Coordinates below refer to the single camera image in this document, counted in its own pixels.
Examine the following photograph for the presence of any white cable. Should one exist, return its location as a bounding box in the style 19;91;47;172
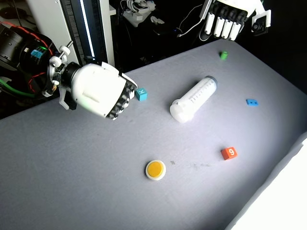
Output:
177;3;204;38

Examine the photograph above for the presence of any large clear plastic syringe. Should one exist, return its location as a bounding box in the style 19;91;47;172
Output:
169;75;218;124

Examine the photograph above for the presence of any white robot body column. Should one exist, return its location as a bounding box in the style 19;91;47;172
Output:
26;0;116;70

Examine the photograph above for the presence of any orange number cube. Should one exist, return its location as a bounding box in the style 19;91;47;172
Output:
220;147;238;161

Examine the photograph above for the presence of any white gadget with wires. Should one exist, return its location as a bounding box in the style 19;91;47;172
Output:
119;0;156;27

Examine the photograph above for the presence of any grey table cloth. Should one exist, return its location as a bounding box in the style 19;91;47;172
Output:
0;38;307;230

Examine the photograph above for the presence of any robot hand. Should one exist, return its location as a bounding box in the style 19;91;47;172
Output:
203;0;266;41
71;61;139;121

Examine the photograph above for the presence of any round white yellow button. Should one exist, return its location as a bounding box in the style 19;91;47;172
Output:
145;160;166;181

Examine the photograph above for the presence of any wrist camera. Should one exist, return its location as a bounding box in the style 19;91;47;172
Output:
59;86;77;111
251;9;272;36

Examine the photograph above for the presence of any teal letter K cube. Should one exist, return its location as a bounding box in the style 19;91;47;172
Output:
135;87;148;102

